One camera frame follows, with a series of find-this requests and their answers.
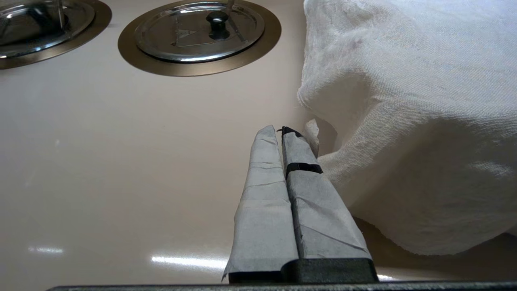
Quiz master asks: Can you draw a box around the white cloth cover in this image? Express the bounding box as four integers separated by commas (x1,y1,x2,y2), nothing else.
297,0,517,256

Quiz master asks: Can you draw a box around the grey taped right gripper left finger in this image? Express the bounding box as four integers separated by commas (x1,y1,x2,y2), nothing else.
222,124,300,283

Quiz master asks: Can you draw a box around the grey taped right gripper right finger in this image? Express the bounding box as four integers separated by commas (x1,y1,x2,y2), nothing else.
281,126,379,283

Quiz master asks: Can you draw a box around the steel lid with black knob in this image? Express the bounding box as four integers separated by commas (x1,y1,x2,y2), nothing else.
134,2,265,63
0,0,96,58

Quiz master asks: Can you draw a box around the bronze counter ring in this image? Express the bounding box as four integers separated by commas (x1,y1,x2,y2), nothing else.
118,0,282,78
0,0,113,70

